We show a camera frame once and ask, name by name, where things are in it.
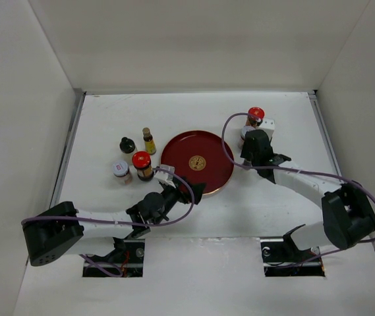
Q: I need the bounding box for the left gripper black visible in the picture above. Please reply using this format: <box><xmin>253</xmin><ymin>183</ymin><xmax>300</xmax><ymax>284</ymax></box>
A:
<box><xmin>152</xmin><ymin>176</ymin><xmax>205</xmax><ymax>224</ymax></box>

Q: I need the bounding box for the white-lid jar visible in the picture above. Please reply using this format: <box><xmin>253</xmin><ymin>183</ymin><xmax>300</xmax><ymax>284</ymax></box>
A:
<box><xmin>238</xmin><ymin>126</ymin><xmax>254</xmax><ymax>149</ymax></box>
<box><xmin>112</xmin><ymin>161</ymin><xmax>132</xmax><ymax>185</ymax></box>

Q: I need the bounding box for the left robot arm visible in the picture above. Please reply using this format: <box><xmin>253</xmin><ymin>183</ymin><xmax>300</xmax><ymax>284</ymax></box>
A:
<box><xmin>22</xmin><ymin>181</ymin><xmax>206</xmax><ymax>267</ymax></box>

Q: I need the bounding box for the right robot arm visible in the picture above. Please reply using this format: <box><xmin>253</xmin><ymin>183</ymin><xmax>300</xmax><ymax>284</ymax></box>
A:
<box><xmin>241</xmin><ymin>130</ymin><xmax>375</xmax><ymax>261</ymax></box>

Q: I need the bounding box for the round red lacquer tray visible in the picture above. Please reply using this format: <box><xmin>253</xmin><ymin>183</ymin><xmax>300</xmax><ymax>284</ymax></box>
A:
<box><xmin>160</xmin><ymin>130</ymin><xmax>234</xmax><ymax>196</ymax></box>

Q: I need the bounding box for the red-lid sauce jar right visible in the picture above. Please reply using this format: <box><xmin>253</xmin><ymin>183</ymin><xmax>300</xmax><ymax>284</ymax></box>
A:
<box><xmin>246</xmin><ymin>107</ymin><xmax>265</xmax><ymax>128</ymax></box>

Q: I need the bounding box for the red-lid sauce jar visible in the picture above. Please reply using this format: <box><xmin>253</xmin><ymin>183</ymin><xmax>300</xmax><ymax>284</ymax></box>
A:
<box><xmin>132</xmin><ymin>151</ymin><xmax>154</xmax><ymax>182</ymax></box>
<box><xmin>246</xmin><ymin>107</ymin><xmax>265</xmax><ymax>128</ymax></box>

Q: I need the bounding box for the small yellow-label brown bottle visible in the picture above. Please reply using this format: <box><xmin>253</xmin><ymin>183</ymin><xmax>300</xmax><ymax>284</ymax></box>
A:
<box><xmin>142</xmin><ymin>127</ymin><xmax>156</xmax><ymax>155</ymax></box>

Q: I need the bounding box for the red-lid sauce jar left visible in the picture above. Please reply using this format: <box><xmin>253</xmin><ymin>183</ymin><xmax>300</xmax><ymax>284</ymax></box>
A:
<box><xmin>132</xmin><ymin>151</ymin><xmax>154</xmax><ymax>182</ymax></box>

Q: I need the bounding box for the black-cap white bottle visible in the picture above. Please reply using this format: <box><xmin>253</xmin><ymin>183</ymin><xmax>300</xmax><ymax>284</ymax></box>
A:
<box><xmin>119</xmin><ymin>137</ymin><xmax>137</xmax><ymax>163</ymax></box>

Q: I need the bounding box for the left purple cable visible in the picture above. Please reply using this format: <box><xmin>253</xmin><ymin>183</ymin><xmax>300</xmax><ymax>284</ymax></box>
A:
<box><xmin>21</xmin><ymin>167</ymin><xmax>195</xmax><ymax>228</ymax></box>

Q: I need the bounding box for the purple cable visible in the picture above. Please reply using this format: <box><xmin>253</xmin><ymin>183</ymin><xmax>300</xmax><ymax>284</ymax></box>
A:
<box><xmin>21</xmin><ymin>167</ymin><xmax>195</xmax><ymax>228</ymax></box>
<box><xmin>221</xmin><ymin>113</ymin><xmax>375</xmax><ymax>267</ymax></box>

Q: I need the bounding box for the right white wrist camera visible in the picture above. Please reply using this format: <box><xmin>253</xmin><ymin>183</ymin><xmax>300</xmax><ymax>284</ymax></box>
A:
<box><xmin>259</xmin><ymin>118</ymin><xmax>275</xmax><ymax>140</ymax></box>

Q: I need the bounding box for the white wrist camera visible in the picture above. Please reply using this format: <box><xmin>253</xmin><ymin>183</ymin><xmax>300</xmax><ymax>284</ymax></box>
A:
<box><xmin>259</xmin><ymin>118</ymin><xmax>275</xmax><ymax>140</ymax></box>
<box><xmin>154</xmin><ymin>165</ymin><xmax>175</xmax><ymax>187</ymax></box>

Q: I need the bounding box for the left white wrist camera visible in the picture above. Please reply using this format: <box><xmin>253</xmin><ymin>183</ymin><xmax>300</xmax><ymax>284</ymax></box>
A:
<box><xmin>154</xmin><ymin>165</ymin><xmax>175</xmax><ymax>187</ymax></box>

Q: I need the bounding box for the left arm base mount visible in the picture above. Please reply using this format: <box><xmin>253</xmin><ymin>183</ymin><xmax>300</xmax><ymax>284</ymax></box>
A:
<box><xmin>82</xmin><ymin>238</ymin><xmax>146</xmax><ymax>278</ymax></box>

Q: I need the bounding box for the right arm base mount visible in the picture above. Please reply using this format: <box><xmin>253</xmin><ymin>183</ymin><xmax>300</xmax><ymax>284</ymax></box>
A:
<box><xmin>260</xmin><ymin>225</ymin><xmax>325</xmax><ymax>277</ymax></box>

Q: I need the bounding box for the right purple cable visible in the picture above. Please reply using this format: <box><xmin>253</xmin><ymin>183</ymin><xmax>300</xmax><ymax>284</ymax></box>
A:
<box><xmin>221</xmin><ymin>113</ymin><xmax>375</xmax><ymax>267</ymax></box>

